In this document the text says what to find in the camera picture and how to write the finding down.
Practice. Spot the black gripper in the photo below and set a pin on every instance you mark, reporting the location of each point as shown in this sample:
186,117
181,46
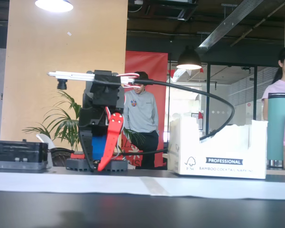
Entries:
90,118

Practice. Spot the grey LeRobot robot arm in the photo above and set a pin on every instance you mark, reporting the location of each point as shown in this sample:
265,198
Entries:
99,147

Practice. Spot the potted palm plant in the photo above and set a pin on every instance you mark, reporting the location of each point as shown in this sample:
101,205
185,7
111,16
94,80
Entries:
66,123

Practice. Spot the white paper sheet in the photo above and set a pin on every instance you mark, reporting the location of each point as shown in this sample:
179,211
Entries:
85,183

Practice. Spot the man in grey sweater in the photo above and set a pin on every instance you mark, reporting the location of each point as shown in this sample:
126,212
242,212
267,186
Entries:
141,111

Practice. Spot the white plastic chair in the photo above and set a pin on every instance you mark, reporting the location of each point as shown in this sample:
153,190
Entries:
46,142

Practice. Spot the black plastic case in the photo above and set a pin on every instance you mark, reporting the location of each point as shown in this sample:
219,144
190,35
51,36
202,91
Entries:
16,152

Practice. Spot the red banner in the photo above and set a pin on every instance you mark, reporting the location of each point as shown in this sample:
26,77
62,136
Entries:
154,64

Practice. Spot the white cardboard napkin box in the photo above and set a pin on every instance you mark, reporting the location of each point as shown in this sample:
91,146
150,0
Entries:
218,152

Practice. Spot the black pendant lamp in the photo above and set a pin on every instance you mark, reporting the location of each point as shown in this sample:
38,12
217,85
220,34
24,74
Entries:
188,59

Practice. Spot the white pendant lamp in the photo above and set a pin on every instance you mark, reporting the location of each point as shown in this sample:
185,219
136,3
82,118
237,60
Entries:
54,5

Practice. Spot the teal tumbler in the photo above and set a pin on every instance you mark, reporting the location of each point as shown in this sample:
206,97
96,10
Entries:
276,128

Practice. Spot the grey steel ceiling beam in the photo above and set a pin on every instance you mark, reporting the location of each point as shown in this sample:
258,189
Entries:
230,21

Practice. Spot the woman in pink shirt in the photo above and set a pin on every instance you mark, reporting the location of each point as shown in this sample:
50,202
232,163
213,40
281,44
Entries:
279,89

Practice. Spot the grey robot base mount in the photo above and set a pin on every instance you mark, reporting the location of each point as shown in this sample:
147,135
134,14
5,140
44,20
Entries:
73,164

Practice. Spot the bar-shaped gripper camera board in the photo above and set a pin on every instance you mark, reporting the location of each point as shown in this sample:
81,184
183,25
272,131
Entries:
76,76

